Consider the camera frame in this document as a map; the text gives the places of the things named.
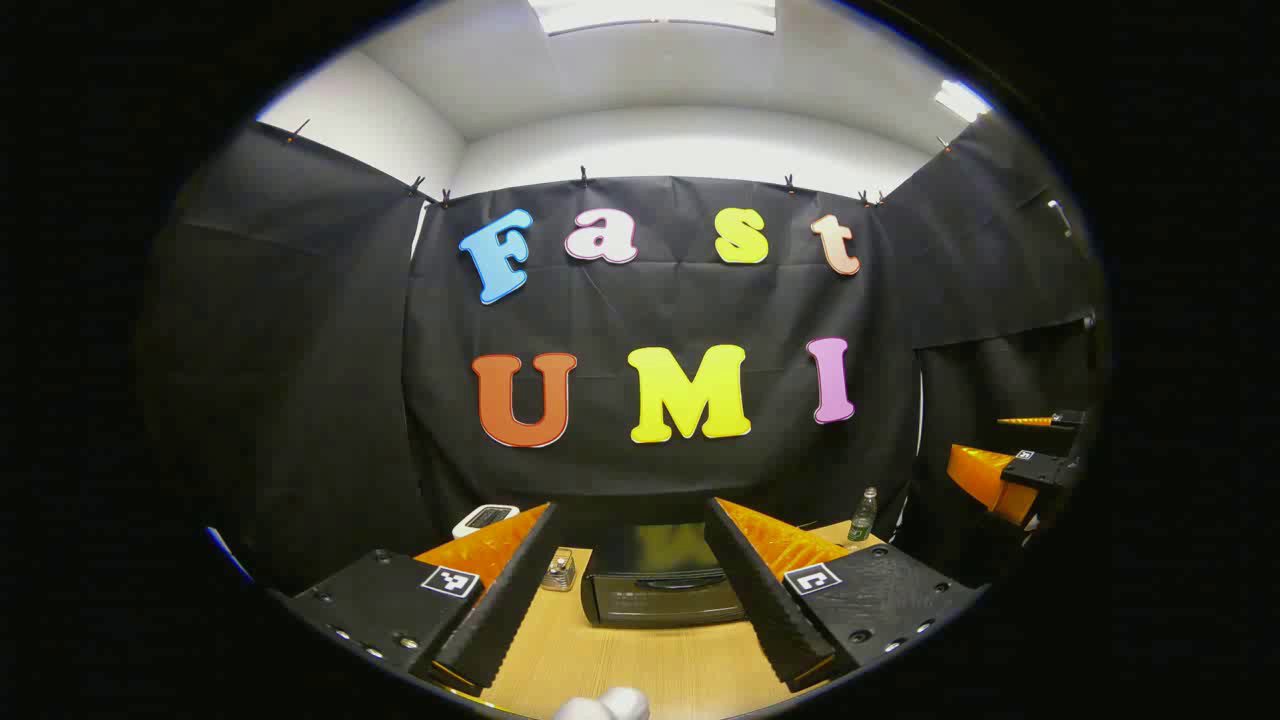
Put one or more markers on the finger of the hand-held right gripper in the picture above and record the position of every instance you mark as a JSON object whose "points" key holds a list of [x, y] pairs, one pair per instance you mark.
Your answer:
{"points": [[1066, 418], [1040, 468]]}

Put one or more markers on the large ceiling light panel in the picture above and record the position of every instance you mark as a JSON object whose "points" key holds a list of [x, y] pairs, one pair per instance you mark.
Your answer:
{"points": [[650, 14]]}

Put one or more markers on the white toaster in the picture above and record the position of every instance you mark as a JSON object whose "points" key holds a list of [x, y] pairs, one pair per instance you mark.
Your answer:
{"points": [[485, 518]]}

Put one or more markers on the small ceiling light panel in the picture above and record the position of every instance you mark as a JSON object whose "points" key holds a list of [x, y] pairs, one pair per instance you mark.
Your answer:
{"points": [[962, 100]]}

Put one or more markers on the clear green-label water bottle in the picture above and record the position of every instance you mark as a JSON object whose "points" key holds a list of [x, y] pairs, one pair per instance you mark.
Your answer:
{"points": [[862, 520]]}

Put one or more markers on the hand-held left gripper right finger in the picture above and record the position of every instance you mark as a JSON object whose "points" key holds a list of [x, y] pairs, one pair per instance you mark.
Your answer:
{"points": [[765, 600]]}

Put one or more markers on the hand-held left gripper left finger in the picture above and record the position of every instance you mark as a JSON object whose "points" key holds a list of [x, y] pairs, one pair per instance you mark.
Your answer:
{"points": [[500, 610]]}

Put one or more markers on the black electric oven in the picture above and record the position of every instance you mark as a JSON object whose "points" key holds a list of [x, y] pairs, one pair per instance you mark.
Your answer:
{"points": [[650, 600]]}

